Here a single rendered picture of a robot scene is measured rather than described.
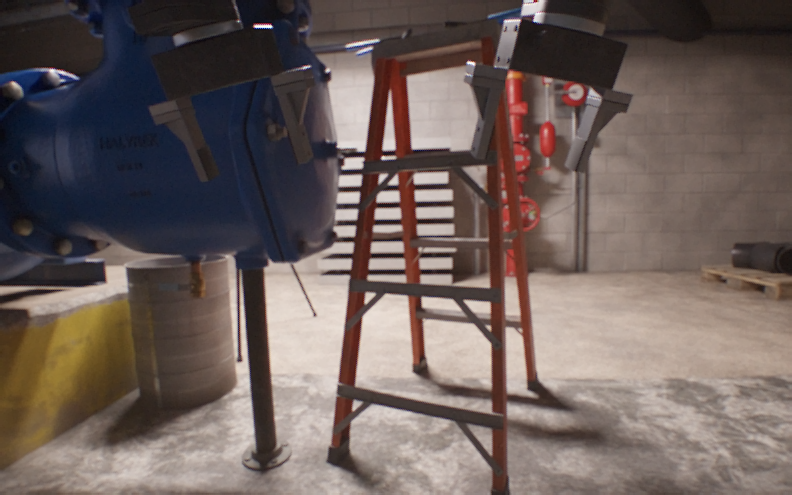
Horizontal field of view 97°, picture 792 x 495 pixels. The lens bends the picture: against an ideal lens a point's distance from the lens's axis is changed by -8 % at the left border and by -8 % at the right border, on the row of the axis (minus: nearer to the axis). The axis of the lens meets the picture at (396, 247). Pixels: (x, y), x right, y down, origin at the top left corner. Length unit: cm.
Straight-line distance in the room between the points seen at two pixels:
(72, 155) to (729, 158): 517
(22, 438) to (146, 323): 46
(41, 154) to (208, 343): 80
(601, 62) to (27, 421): 164
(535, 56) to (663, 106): 445
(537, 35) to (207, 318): 138
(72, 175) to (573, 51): 97
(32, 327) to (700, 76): 537
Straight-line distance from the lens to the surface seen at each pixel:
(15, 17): 704
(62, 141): 108
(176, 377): 159
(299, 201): 87
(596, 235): 450
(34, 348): 157
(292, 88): 46
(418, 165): 103
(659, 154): 480
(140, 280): 155
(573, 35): 48
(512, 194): 124
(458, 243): 134
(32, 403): 160
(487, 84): 46
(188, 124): 54
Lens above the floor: 69
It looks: 6 degrees down
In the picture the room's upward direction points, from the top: 1 degrees counter-clockwise
